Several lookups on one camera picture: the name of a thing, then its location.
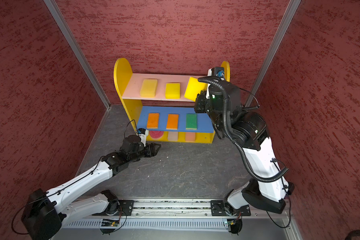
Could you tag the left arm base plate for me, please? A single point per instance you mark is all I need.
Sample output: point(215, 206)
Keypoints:
point(124, 207)

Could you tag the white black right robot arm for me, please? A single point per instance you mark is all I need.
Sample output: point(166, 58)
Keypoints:
point(248, 132)

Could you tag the pale yellow sponge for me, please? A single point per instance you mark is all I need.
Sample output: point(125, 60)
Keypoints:
point(149, 88)

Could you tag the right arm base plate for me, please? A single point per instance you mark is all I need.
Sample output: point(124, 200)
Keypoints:
point(221, 208)

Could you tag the yellow shelf with coloured boards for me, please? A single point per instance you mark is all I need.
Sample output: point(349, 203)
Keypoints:
point(128, 85)

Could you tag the left circuit board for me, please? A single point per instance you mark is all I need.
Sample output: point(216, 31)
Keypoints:
point(110, 223)

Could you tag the circuit board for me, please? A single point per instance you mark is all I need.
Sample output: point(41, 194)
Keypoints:
point(110, 223)
point(234, 224)

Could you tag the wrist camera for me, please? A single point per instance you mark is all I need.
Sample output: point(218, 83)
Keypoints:
point(143, 133)
point(217, 74)

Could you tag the round pink smiley sponge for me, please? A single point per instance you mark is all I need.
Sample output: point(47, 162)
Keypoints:
point(156, 134)

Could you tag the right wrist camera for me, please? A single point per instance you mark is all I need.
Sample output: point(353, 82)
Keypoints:
point(217, 74)

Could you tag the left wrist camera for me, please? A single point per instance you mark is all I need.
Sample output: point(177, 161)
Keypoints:
point(143, 133)

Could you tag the white sponge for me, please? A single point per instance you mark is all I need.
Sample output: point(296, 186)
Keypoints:
point(173, 136)

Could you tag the right circuit board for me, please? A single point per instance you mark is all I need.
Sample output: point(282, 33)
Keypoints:
point(234, 224)

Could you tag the bright yellow diamond sponge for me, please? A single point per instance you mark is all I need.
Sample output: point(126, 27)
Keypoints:
point(173, 91)

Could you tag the aluminium mounting rail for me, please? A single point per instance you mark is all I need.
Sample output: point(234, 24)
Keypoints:
point(143, 208)

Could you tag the peach orange sponge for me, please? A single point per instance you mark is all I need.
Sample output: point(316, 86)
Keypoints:
point(190, 137)

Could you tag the green yellow scouring sponge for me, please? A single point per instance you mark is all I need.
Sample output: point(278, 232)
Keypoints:
point(191, 122)

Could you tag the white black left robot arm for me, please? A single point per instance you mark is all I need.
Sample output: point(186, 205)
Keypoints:
point(45, 213)

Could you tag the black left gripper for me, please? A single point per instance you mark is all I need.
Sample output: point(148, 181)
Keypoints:
point(151, 149)

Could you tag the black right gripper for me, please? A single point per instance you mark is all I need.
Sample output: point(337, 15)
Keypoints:
point(203, 98)

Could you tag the bright yellow square sponge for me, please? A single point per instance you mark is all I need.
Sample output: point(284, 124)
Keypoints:
point(194, 88)

